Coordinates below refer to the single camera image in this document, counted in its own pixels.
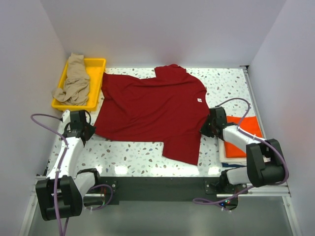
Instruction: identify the dark red t shirt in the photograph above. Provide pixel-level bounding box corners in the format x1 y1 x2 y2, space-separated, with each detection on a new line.
95 64 209 165

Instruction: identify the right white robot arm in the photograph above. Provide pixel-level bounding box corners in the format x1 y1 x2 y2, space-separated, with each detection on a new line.
200 106 289 193

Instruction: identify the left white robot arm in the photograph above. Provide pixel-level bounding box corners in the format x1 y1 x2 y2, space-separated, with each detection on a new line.
35 110 102 221

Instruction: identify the white folded t shirt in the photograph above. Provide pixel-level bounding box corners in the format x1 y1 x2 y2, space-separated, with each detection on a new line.
218 139 246 163

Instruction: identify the orange folded t shirt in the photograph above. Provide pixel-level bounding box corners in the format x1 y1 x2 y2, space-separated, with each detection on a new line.
225 115 262 158

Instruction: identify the beige crumpled t shirt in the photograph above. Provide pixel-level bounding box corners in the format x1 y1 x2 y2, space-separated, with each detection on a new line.
52 53 90 106

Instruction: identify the yellow plastic tray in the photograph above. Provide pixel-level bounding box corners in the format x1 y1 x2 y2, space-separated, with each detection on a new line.
51 58 106 112

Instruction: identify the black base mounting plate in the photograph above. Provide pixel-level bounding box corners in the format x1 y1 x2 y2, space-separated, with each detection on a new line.
83 176 239 207

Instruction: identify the aluminium frame rail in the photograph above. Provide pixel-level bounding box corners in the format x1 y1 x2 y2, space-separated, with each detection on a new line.
248 185 291 197

